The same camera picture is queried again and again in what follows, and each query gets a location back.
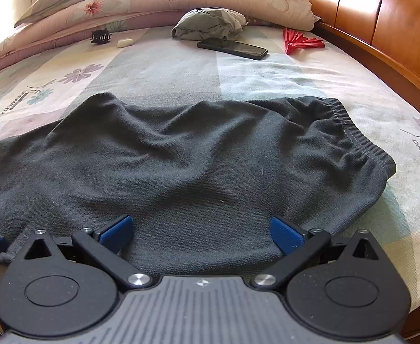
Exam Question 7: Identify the wooden bed headboard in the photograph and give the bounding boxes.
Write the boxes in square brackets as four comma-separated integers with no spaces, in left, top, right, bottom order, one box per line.
[278,0,420,130]

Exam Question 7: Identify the black smartphone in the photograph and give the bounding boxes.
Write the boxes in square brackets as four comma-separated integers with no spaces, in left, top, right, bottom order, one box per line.
[197,38,269,61]

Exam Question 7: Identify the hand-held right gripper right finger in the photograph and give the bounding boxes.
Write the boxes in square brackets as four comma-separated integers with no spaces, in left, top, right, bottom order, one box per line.
[250,216,389,291]

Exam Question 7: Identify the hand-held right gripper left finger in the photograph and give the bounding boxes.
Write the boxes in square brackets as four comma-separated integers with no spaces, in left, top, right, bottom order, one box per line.
[14,214,155,292]

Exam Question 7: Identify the red folding fan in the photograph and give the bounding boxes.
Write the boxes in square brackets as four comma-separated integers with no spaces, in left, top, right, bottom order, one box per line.
[282,28,325,55]

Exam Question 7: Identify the dark grey pants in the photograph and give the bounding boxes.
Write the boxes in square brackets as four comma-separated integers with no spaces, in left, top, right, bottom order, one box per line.
[0,92,397,276]

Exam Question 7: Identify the black hair claw clip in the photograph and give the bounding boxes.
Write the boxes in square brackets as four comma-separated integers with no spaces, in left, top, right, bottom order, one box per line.
[90,29,112,45]

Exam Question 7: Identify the folded grey cat-print garment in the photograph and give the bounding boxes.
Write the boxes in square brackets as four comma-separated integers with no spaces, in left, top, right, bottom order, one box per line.
[171,7,249,42]

